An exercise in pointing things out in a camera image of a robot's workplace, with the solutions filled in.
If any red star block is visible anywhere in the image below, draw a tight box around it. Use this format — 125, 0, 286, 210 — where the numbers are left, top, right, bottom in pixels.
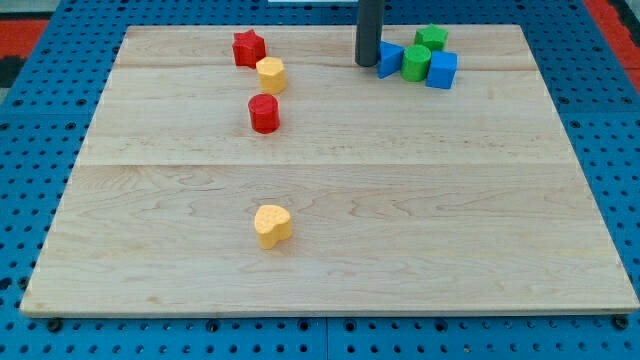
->
232, 29, 266, 69

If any blue triangle block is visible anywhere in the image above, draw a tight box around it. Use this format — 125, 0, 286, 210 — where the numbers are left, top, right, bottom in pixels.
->
377, 41, 404, 79

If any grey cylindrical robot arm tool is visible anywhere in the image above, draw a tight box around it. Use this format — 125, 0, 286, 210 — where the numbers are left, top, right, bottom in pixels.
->
355, 0, 384, 67

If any yellow hexagon block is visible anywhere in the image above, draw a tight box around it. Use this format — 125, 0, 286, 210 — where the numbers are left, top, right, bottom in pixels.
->
256, 57, 287, 95

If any blue cube block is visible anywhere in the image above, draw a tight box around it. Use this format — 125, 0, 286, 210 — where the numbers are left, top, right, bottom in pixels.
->
425, 51, 458, 89

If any red cylinder block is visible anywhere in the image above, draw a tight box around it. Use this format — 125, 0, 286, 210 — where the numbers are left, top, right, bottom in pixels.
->
248, 93, 280, 134

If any yellow heart block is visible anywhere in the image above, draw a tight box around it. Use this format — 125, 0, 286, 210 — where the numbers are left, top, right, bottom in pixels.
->
254, 205, 293, 250

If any light wooden board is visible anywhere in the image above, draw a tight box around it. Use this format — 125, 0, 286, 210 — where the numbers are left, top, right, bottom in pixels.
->
21, 25, 639, 318

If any green cylinder block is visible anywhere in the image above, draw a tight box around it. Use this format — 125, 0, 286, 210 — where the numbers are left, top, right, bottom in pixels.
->
401, 45, 431, 82

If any green star block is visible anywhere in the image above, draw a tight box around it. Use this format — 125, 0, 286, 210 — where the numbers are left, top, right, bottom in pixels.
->
414, 24, 449, 51

